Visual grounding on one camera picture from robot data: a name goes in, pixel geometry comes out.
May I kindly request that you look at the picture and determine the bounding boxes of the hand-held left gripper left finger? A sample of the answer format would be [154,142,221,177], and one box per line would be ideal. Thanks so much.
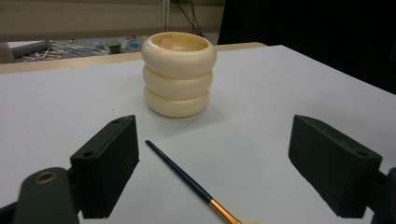
[69,114,140,219]

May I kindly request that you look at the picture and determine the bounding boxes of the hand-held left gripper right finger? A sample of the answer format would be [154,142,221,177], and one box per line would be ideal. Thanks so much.
[288,114,383,219]

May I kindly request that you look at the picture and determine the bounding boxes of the grey tube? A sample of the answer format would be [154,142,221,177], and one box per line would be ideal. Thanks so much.
[9,40,52,59]

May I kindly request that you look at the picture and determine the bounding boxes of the beige wooden shelf unit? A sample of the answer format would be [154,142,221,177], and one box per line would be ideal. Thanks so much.
[0,0,226,42]

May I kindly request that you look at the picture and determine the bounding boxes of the cream ribbed holder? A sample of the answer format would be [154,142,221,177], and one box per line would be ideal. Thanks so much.
[140,31,218,119]

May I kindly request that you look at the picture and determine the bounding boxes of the white cable bundle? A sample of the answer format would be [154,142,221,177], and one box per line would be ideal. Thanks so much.
[22,39,108,63]

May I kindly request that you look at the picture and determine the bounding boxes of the black curtain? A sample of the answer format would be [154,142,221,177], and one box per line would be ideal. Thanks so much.
[218,0,396,95]

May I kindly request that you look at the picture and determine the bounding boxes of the small green box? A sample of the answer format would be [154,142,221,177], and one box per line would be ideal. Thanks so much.
[105,41,123,55]

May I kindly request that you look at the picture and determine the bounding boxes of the black hanging cables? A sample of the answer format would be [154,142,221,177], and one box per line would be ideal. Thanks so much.
[175,0,204,37]

